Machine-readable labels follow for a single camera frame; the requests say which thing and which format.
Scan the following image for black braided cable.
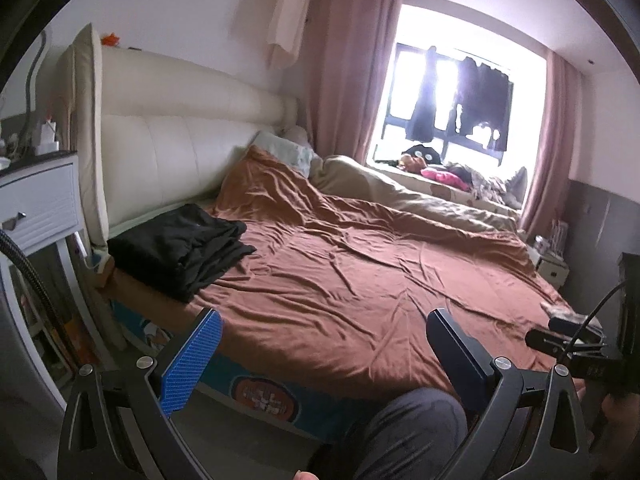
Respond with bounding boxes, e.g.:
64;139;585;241
0;229;69;362

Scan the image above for pink cloth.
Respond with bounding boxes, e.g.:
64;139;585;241
421;167;475;192

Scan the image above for person's leg in grey pants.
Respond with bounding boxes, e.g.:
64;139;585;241
344;386;469;480

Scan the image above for small white bedside cabinet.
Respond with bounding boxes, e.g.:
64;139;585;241
529;247;572;292

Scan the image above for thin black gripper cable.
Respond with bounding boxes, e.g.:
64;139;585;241
561;280;629;367

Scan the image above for window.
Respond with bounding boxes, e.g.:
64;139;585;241
369;4;549;197

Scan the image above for white nightstand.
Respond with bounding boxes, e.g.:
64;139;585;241
0;150;126;412

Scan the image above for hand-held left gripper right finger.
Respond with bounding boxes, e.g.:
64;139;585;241
426;308;597;480

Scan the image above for cream padded headboard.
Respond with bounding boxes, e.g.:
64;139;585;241
54;22;302;247

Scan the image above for dark cabinet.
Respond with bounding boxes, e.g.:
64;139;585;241
617;251;640;362

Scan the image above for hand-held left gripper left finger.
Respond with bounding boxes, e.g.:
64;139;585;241
57;307;223;480

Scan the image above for dark hanging garment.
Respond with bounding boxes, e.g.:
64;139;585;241
405;46;442;144
446;54;516;154

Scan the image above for black collared jacket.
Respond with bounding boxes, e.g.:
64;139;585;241
106;203;258;304

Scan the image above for beige hanging cloth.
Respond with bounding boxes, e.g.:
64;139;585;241
264;0;315;70

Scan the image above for person's right hand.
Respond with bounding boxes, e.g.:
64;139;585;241
601;389;640;443

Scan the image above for pale grey pillow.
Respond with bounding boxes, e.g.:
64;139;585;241
247;130;317;179

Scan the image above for beige duvet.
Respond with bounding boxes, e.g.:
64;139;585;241
309;155;527;235

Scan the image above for brown bed sheet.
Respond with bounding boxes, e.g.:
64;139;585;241
107;145;587;402

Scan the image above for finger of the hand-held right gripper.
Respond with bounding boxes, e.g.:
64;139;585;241
525;329;608;357
547;314;604;338

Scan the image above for grey flexible hose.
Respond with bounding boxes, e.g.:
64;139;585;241
21;29;54;127

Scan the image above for white toiletry bottles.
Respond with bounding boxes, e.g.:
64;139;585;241
531;219;569;257

